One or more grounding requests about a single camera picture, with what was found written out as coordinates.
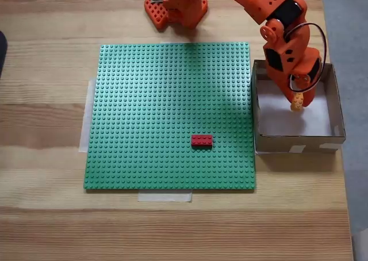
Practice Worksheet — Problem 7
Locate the black device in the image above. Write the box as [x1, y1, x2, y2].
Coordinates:
[0, 30, 8, 78]

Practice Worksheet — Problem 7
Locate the open cardboard box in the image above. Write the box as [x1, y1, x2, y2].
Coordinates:
[250, 59, 346, 155]

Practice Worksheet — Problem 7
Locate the white paper sheet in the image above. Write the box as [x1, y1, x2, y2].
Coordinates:
[256, 79, 334, 137]

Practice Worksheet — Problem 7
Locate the red lego block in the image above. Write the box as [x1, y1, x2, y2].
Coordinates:
[190, 134, 214, 149]

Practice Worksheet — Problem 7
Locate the gripper servo cable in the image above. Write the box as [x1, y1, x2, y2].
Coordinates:
[284, 22, 328, 94]

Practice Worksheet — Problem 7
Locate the yellow lego block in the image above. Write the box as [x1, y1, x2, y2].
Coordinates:
[290, 93, 305, 112]

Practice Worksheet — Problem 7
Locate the green lego baseplate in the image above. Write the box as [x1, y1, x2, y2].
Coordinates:
[83, 41, 256, 193]

